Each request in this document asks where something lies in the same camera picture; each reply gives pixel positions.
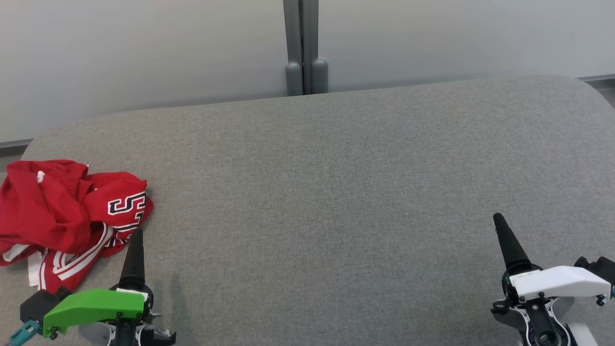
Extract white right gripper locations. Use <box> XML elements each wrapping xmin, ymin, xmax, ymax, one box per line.
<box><xmin>491</xmin><ymin>213</ymin><xmax>612</xmax><ymax>333</ymax></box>

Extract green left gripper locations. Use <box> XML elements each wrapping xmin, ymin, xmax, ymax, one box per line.
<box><xmin>43</xmin><ymin>228</ymin><xmax>176</xmax><ymax>346</ymax></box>

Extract red and white sports jersey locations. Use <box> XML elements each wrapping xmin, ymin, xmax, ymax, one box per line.
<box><xmin>0</xmin><ymin>160</ymin><xmax>154</xmax><ymax>295</ymax></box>

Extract teal plug left camera cable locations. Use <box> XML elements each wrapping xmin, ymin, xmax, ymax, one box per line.
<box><xmin>9</xmin><ymin>320</ymin><xmax>42</xmax><ymax>346</ymax></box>

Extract grey partition post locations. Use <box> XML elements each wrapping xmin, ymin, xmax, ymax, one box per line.
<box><xmin>283</xmin><ymin>0</ymin><xmax>303</xmax><ymax>97</ymax></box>
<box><xmin>302</xmin><ymin>0</ymin><xmax>329</xmax><ymax>95</ymax></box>

